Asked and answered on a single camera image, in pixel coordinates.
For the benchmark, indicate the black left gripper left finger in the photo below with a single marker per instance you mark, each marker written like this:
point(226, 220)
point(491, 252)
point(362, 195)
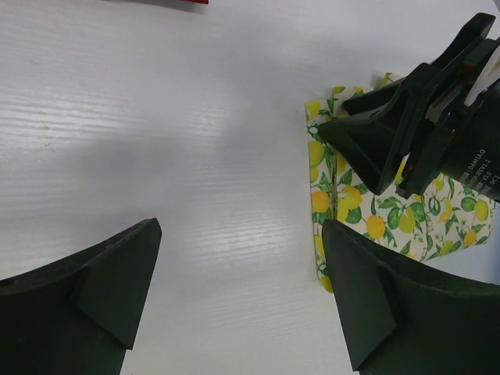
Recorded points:
point(79, 314)

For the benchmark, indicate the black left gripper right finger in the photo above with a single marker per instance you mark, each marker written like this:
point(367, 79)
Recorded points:
point(400, 316)

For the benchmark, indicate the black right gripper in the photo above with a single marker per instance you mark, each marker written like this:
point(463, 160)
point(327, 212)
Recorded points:
point(426, 121)

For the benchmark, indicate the lemon print skirt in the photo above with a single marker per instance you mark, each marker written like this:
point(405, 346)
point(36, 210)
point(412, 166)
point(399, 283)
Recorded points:
point(447, 217)

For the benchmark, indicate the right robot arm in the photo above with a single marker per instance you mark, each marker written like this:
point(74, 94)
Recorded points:
point(442, 118)

